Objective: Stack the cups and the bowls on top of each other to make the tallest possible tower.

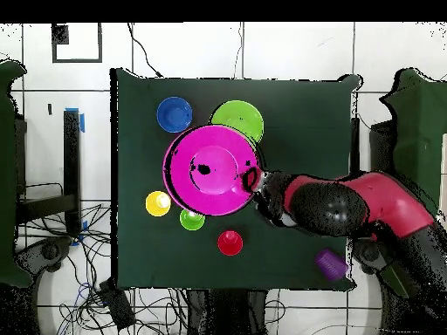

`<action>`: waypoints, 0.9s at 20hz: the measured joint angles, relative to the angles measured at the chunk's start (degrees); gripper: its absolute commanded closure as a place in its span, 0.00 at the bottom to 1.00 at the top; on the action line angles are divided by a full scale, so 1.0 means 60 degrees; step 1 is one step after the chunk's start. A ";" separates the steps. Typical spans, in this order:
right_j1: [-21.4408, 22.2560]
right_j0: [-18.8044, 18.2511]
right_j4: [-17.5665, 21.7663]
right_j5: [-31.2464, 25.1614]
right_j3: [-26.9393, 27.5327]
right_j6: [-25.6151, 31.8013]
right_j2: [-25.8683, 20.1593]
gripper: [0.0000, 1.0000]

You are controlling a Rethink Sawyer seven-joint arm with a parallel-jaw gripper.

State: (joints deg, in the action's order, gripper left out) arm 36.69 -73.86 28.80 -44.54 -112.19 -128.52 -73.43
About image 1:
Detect green cup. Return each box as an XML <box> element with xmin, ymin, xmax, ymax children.
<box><xmin>178</xmin><ymin>208</ymin><xmax>206</xmax><ymax>232</ymax></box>

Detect yellow cup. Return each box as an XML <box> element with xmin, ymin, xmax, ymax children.
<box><xmin>144</xmin><ymin>190</ymin><xmax>173</xmax><ymax>218</ymax></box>

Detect dark green tablecloth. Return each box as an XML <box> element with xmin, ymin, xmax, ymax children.
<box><xmin>110</xmin><ymin>67</ymin><xmax>361</xmax><ymax>292</ymax></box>

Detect red cup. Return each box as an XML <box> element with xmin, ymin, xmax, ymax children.
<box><xmin>217</xmin><ymin>229</ymin><xmax>244</xmax><ymax>256</ymax></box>

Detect large pink bowl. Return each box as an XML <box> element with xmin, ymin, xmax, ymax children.
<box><xmin>162</xmin><ymin>124</ymin><xmax>262</xmax><ymax>217</ymax></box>

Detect blue tape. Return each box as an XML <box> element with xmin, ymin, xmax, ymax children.
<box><xmin>64</xmin><ymin>106</ymin><xmax>86</xmax><ymax>133</ymax></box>

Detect black square frame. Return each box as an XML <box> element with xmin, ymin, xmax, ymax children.
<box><xmin>51</xmin><ymin>22</ymin><xmax>103</xmax><ymax>65</ymax></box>

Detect large green bowl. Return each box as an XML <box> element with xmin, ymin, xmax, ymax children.
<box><xmin>210</xmin><ymin>99</ymin><xmax>265</xmax><ymax>145</ymax></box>

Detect black wheeled base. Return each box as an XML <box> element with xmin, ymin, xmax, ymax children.
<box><xmin>15</xmin><ymin>236</ymin><xmax>74</xmax><ymax>277</ymax></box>
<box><xmin>352</xmin><ymin>238</ymin><xmax>390</xmax><ymax>275</ymax></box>

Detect black power strip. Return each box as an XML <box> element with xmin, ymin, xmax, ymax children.
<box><xmin>98</xmin><ymin>280</ymin><xmax>136</xmax><ymax>331</ymax></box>

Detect thin black cable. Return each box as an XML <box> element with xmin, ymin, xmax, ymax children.
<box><xmin>126</xmin><ymin>22</ymin><xmax>165</xmax><ymax>79</ymax></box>

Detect blue cable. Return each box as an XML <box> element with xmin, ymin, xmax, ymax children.
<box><xmin>75</xmin><ymin>282</ymin><xmax>106</xmax><ymax>308</ymax></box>

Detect black post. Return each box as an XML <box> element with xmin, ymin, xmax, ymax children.
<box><xmin>63</xmin><ymin>109</ymin><xmax>82</xmax><ymax>235</ymax></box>

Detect white board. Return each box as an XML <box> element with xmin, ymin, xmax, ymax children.
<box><xmin>438</xmin><ymin>132</ymin><xmax>447</xmax><ymax>210</ymax></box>

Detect green-clothed side table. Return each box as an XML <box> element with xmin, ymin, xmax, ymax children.
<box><xmin>0</xmin><ymin>58</ymin><xmax>34</xmax><ymax>289</ymax></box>
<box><xmin>378</xmin><ymin>67</ymin><xmax>447</xmax><ymax>299</ymax></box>

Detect purple cup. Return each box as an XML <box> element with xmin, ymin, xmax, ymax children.
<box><xmin>313</xmin><ymin>248</ymin><xmax>349</xmax><ymax>283</ymax></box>

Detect blue bowl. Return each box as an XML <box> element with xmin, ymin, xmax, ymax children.
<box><xmin>155</xmin><ymin>96</ymin><xmax>194</xmax><ymax>134</ymax></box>

